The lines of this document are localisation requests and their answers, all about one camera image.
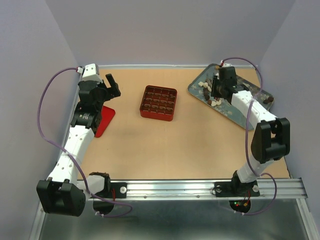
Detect metal tongs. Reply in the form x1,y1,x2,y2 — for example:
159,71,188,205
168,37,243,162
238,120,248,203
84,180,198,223
211,74,218,99

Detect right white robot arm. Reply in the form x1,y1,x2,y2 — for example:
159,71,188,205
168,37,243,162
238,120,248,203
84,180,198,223
211,64,291,198

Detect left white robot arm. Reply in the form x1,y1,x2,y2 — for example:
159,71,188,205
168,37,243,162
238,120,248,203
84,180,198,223
36,74,121,217

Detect white round chocolate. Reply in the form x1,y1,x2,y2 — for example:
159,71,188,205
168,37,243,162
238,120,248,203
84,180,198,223
211,100,222,107

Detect dark chocolate at tray corner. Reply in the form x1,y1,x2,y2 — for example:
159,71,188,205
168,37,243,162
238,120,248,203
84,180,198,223
263,97,274,104

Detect red chocolate box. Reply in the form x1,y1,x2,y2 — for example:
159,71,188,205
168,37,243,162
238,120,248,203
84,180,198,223
139,85,178,122

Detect red box lid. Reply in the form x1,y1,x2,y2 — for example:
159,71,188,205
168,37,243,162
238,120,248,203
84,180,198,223
94,106,116,138

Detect blue floral tray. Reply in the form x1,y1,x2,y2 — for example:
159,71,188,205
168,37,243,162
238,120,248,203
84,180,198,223
187,63,275,128

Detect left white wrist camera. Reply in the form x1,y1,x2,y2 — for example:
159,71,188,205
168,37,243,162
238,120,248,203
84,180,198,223
82,63,102,83

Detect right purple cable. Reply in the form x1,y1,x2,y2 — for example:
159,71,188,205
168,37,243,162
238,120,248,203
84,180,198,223
219,57,278,217

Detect purple cable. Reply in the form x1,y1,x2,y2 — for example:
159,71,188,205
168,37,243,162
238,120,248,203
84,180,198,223
219,57,278,217
37,66,134,218

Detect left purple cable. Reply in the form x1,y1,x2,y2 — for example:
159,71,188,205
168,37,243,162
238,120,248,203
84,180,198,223
37,66,134,218

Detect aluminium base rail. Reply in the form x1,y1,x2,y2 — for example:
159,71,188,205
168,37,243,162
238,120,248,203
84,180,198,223
107,177,309,201

